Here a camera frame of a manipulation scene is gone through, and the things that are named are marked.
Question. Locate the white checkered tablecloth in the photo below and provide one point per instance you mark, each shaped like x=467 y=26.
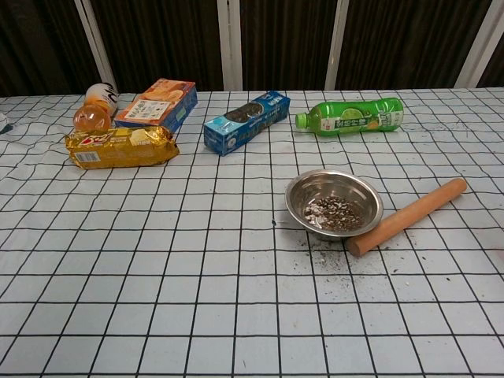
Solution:
x=157 y=275

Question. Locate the orange biscuit box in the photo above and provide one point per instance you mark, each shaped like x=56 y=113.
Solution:
x=157 y=104

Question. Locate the gold biscuit packet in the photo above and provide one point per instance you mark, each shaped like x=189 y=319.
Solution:
x=122 y=147

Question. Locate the wooden rolling pin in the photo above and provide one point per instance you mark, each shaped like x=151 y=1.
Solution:
x=409 y=216

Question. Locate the green drink bottle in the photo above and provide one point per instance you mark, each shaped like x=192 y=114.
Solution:
x=350 y=118

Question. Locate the white metal frame post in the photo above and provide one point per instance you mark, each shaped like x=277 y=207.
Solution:
x=337 y=43
x=230 y=43
x=93 y=35
x=483 y=43

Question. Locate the stainless steel bowl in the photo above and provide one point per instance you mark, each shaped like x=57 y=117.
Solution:
x=311 y=185

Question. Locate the orange juice bottle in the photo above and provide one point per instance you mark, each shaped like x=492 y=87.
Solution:
x=92 y=116

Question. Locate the blue cookie box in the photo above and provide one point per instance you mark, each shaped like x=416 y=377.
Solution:
x=244 y=124

